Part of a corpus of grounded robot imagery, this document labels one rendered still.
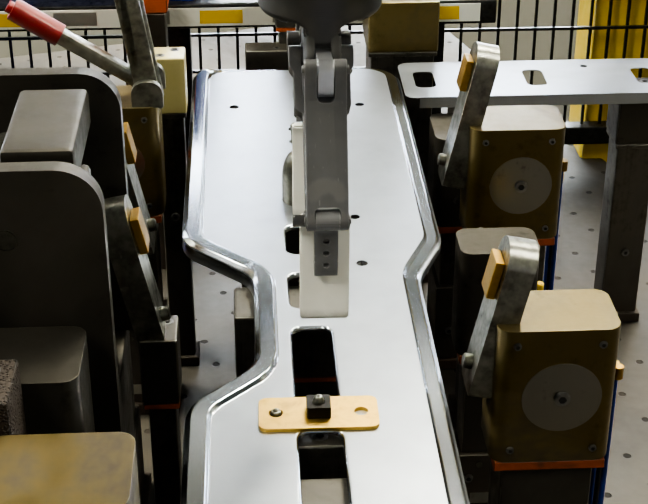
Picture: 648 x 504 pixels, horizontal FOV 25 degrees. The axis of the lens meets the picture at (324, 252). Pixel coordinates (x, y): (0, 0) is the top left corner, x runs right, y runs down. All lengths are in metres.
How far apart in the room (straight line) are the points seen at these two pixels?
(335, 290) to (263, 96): 0.67
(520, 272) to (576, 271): 0.81
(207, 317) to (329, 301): 0.84
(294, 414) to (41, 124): 0.27
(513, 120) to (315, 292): 0.53
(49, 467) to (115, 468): 0.04
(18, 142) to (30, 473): 0.25
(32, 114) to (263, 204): 0.33
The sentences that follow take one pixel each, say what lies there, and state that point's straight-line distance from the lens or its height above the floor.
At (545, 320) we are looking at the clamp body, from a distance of 1.06.
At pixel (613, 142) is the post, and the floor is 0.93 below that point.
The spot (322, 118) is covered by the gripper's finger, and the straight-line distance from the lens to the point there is 0.83.
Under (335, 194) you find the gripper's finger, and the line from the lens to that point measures 0.83.
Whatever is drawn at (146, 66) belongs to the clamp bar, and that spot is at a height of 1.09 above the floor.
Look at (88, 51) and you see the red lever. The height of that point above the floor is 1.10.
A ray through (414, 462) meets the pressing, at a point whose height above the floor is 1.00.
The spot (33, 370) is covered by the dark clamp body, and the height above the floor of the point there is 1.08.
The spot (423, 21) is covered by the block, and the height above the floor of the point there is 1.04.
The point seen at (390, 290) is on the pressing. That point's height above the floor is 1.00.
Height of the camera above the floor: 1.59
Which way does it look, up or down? 29 degrees down
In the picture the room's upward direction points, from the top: straight up
